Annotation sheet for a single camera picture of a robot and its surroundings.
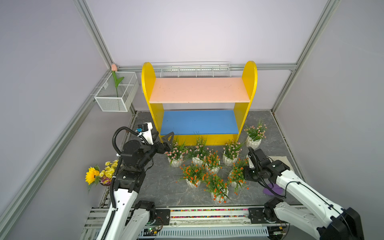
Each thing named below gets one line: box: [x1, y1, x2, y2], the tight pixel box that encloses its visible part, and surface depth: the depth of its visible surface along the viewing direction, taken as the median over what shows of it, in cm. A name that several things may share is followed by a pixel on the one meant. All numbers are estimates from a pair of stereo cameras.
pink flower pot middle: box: [189, 136, 210, 166], surface depth 85 cm
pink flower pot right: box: [222, 139, 243, 166], surface depth 84 cm
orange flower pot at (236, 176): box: [227, 158, 250, 196], surface depth 75 cm
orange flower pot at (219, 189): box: [204, 173, 233, 203], surface depth 72 cm
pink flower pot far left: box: [164, 138, 189, 168], surface depth 84 cm
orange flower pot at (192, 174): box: [182, 164, 202, 189], surface depth 75 cm
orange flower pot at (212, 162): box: [204, 150, 223, 174], surface depth 80 cm
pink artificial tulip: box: [111, 63, 125, 98], surface depth 91 cm
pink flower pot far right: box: [244, 119, 268, 150], surface depth 93 cm
